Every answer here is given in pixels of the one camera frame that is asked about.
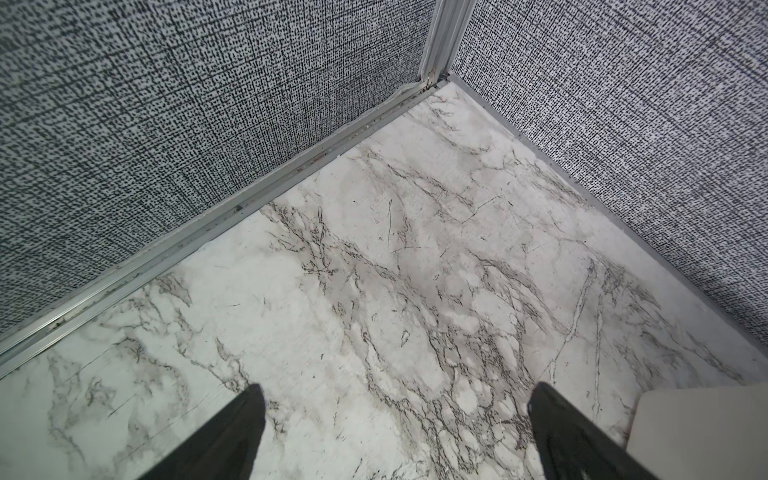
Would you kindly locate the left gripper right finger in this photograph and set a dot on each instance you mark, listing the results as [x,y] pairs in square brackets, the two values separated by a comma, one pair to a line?
[570,446]

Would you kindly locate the white plastic storage bin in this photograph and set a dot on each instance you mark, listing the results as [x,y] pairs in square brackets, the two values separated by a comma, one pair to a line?
[702,433]

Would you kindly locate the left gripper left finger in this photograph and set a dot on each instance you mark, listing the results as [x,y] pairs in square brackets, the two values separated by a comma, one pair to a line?
[225,447]

